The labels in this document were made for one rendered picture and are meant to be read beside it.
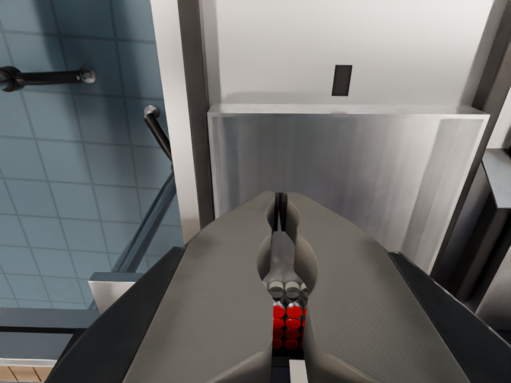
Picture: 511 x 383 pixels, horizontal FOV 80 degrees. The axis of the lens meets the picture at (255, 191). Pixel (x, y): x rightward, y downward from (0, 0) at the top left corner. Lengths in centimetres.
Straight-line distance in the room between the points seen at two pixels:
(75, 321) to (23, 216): 127
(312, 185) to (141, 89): 103
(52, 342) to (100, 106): 97
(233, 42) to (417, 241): 32
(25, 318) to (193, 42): 54
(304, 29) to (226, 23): 7
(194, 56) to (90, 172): 127
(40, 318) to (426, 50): 67
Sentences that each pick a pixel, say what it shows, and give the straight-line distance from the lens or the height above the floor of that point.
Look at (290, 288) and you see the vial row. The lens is 45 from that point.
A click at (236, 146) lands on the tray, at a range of 34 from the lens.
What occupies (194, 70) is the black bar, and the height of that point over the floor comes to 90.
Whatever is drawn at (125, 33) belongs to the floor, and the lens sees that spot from 130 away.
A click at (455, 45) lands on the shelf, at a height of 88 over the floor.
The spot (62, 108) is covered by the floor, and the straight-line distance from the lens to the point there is 147.
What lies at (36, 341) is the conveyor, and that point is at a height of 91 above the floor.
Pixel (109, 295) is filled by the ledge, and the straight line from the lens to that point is 54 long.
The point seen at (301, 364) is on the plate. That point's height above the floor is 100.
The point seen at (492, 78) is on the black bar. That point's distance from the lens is 37.
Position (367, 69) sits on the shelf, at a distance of 34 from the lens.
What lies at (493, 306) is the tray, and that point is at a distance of 59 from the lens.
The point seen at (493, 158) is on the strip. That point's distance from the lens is 41.
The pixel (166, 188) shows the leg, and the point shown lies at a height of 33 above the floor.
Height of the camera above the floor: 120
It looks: 61 degrees down
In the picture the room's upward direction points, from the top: 177 degrees counter-clockwise
